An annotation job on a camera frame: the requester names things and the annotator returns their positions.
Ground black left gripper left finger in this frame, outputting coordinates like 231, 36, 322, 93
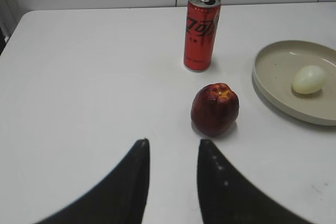
41, 139, 150, 223

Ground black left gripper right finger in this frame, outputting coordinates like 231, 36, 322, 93
197, 140, 308, 223

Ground white egg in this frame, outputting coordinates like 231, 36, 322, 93
292, 65, 327, 94

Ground beige ceramic plate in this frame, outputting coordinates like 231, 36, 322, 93
252, 40, 335, 126

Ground dark red apple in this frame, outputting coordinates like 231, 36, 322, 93
191, 83, 239, 137

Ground red soda can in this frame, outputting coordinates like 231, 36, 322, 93
184, 0, 221, 71

